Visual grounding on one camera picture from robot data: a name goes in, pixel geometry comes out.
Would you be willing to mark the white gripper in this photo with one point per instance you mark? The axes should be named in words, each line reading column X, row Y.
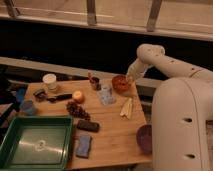
column 136, row 70

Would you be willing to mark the light blue cloth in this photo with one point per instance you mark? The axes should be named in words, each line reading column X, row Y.
column 105, row 95

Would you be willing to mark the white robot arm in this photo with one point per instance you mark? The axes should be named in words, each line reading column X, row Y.
column 180, row 108

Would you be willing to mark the red bowl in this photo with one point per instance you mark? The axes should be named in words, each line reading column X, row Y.
column 120, row 84

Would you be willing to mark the purple bowl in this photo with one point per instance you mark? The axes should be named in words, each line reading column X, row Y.
column 144, row 139

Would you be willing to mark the wooden table board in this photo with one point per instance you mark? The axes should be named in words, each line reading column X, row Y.
column 115, row 144

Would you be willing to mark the yellow red apple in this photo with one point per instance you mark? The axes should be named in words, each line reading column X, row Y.
column 78, row 96

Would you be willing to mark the dark brown rectangular block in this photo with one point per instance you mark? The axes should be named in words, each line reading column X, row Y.
column 88, row 126

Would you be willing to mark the bunch of dark grapes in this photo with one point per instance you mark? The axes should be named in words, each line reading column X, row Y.
column 77, row 111

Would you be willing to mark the blue sponge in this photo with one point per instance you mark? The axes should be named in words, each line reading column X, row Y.
column 83, row 147

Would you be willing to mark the white paper cup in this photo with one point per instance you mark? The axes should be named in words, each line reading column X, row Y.
column 50, row 80

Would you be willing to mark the blue plastic cup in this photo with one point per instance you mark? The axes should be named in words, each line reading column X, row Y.
column 27, row 106

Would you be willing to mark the green plastic tray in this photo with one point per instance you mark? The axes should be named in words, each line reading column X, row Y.
column 36, row 144

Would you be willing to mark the black handled tool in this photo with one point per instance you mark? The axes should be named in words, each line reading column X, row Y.
column 40, row 95

